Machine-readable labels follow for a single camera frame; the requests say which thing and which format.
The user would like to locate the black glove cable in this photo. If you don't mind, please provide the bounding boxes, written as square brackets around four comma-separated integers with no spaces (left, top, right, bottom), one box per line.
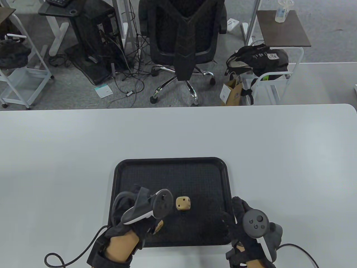
[279,243,320,268]
[44,225,109,268]

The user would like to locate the white metal cart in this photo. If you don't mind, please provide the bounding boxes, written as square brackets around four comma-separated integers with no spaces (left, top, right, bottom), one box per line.
[0,13,55,110]

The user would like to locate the brown paper bag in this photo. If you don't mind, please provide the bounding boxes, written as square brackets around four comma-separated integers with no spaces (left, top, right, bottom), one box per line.
[220,75,243,106]

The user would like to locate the brown side table white frame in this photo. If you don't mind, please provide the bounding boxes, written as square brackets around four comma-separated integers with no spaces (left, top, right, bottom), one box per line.
[243,10,312,106]

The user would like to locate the person's left forearm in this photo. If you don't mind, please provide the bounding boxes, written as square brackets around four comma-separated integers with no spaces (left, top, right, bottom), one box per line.
[105,233,140,261]

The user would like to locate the black backpack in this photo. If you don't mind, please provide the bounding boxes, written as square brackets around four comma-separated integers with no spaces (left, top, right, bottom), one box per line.
[225,43,289,81]

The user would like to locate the silver metal pole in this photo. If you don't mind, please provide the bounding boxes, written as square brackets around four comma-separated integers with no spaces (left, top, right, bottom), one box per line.
[245,0,261,46]

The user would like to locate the black computer tower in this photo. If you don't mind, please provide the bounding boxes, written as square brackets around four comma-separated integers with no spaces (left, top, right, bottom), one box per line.
[72,0,124,70]

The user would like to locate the dark brown tabletop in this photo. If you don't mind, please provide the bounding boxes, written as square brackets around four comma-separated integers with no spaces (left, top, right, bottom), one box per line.
[0,7,16,27]

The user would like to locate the medium wooden dice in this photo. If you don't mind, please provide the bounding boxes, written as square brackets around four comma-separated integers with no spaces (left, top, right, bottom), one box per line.
[175,196,192,212]

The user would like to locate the black tower floor stand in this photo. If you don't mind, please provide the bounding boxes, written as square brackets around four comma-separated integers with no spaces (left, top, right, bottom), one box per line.
[65,45,112,86]

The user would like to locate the black office chair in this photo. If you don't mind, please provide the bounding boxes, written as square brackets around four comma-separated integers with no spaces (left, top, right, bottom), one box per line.
[139,0,228,106]

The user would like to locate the black plastic tray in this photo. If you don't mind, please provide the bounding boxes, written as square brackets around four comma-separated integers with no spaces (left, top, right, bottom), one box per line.
[111,157,237,248]

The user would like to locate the white booklet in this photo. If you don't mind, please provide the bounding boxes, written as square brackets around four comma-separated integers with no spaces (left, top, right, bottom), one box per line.
[93,85,114,98]

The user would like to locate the person's right forearm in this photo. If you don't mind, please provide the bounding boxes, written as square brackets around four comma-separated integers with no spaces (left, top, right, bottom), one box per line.
[247,258,272,268]

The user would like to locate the tangle of black floor cables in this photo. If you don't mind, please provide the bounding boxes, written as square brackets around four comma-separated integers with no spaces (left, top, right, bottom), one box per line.
[50,28,156,109]

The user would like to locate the black desk with white legs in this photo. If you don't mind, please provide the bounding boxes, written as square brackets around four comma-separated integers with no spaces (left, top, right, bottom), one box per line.
[38,0,84,57]

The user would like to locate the black wrist strap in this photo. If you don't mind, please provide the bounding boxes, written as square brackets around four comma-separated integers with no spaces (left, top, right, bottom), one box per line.
[225,243,276,268]
[86,237,134,268]

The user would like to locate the black bag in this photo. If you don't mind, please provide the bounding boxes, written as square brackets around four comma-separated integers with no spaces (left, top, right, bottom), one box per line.
[0,40,32,70]

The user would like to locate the white flat box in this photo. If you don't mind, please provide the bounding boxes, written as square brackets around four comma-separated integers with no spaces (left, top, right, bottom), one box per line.
[226,18,240,32]

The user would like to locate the person's left hand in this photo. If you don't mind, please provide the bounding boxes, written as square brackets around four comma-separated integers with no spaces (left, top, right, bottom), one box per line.
[107,184,165,250]

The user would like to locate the person's right hand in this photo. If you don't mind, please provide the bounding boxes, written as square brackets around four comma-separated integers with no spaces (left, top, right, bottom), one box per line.
[222,196,276,263]

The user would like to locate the clear plastic bottle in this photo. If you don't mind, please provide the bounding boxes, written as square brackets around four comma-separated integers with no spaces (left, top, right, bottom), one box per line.
[275,0,295,23]

